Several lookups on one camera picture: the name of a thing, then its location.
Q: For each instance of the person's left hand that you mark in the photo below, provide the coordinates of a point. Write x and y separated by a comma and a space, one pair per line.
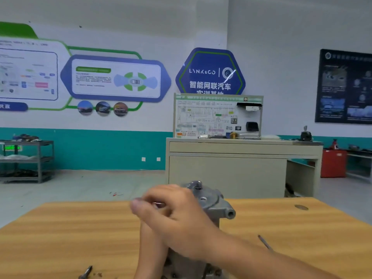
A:
151, 250

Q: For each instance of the blue hexagon wall sign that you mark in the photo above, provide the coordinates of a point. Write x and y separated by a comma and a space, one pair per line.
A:
209, 69

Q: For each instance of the dark wall poster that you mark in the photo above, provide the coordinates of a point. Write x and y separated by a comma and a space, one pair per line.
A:
346, 87

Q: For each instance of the round photo wall decal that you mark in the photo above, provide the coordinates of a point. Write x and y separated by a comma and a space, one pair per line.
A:
85, 107
120, 109
103, 108

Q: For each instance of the white infographic wall panel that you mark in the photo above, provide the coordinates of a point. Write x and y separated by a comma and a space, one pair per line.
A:
26, 69

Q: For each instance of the grey metal compressor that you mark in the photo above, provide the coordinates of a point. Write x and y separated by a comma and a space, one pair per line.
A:
215, 206

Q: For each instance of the beige workbench cabinet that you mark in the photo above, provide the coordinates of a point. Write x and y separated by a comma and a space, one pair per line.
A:
244, 165

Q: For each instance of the blue rounded infographic panel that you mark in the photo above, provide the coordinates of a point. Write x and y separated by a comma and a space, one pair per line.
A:
93, 78

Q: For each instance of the small black device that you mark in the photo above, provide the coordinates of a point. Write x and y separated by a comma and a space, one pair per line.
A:
306, 136

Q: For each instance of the red cabinet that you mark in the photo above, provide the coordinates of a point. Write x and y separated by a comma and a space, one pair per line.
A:
334, 164

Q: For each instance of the white wiring display board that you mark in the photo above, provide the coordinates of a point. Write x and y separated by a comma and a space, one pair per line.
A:
203, 116

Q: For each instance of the grey metal shelf cart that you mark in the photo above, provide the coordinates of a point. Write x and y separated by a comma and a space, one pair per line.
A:
26, 162

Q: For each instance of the person's right hand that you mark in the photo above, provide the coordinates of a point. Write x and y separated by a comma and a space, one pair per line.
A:
180, 220

